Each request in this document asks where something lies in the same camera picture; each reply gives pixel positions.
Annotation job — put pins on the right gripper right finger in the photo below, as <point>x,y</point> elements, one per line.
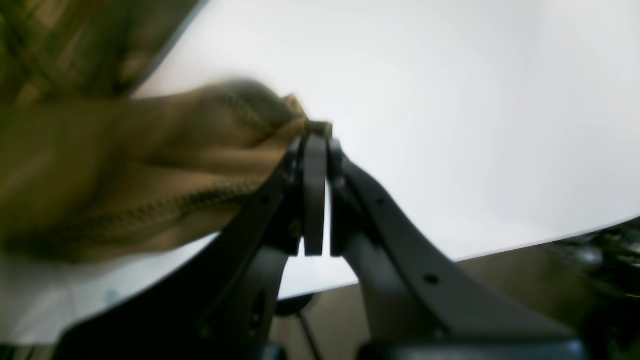
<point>419,304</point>

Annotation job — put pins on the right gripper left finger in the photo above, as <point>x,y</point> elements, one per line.
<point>220,304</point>

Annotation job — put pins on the camouflage t-shirt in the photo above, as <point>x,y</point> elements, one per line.
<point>89,173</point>

